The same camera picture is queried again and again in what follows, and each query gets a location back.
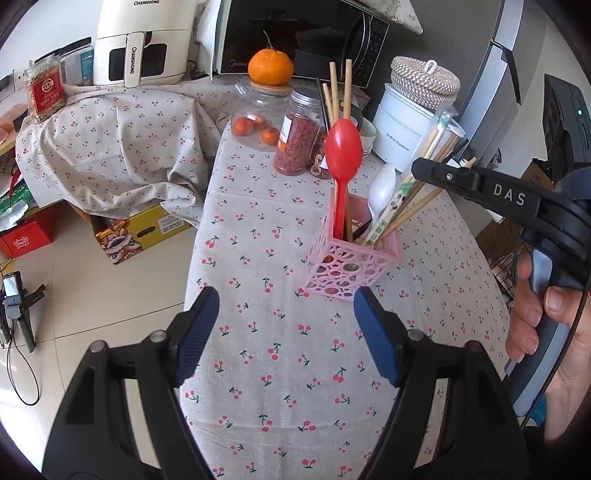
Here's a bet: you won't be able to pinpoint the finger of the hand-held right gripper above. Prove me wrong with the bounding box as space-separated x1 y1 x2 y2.
411 157 542 219

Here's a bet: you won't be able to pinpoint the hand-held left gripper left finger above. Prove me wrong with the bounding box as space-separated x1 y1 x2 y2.
41 285 221 480

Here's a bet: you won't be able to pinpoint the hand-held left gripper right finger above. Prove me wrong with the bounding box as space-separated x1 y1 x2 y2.
353 285 550 480

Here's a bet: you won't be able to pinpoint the wooden chopstick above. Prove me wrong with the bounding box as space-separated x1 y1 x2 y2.
342 58 353 121
322 83 336 132
328 61 342 123
375 158 477 243

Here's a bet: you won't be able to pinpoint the pink perforated utensil holder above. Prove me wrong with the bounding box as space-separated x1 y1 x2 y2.
302 187 402 303

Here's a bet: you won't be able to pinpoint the chopsticks with green print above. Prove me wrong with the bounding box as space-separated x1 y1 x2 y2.
360 108 457 247

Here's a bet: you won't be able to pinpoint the person's right hand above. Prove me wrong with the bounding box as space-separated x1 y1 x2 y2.
504 254 591 446

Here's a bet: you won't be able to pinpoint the cherry print tablecloth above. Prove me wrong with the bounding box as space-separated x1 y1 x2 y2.
15 76 511 480

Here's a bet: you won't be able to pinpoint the white plastic spoon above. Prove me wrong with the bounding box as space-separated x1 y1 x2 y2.
368 162 398 227

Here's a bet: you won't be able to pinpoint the white electric cooking pot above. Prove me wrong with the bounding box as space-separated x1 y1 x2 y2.
372 83 467 169

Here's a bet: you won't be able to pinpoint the grey refrigerator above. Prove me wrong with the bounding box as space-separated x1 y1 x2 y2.
455 0 550 168

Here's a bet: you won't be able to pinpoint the yellow printed cardboard box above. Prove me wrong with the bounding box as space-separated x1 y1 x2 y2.
91 205 192 265

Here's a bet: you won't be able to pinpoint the woven lidded basket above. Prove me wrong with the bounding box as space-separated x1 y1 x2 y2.
390 56 461 112

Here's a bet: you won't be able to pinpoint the white ceramic bowl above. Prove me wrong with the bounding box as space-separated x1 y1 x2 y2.
352 99 378 156

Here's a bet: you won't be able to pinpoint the red plastic spoon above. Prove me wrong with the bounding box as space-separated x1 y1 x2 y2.
324 119 363 241

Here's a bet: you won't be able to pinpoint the dried fruit jar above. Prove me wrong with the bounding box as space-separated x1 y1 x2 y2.
309 131 334 181

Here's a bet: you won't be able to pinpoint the phone on small tripod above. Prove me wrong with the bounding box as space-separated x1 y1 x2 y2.
0 271 47 354

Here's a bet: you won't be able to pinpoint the floral cloth cover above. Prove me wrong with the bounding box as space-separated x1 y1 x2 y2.
369 0 423 35

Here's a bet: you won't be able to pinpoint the goji berry jar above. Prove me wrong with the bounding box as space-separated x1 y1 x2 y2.
273 88 328 177

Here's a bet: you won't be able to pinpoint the red cardboard box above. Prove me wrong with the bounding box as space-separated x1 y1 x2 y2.
0 217 59 259

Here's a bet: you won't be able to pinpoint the green and white bag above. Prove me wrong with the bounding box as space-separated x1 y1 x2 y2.
0 179 34 232

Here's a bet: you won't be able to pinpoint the glass jar with wooden lid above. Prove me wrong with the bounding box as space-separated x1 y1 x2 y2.
229 80 296 152

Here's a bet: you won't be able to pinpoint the black microwave oven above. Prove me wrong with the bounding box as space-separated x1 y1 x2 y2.
212 0 390 90

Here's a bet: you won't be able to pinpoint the large orange with stem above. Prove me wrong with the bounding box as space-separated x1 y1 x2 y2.
248 30 295 87

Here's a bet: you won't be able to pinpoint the red label nut jar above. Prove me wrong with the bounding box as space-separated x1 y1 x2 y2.
23 52 65 123

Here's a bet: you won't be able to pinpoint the glass jar with black lid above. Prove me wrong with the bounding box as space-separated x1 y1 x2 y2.
60 46 96 86

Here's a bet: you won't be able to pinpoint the cream air fryer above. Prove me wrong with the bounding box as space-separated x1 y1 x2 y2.
93 0 191 88

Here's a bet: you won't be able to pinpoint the wire rack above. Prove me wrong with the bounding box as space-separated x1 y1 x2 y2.
489 249 532 315

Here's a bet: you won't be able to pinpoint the black cable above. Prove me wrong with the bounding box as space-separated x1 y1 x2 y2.
6 339 41 407

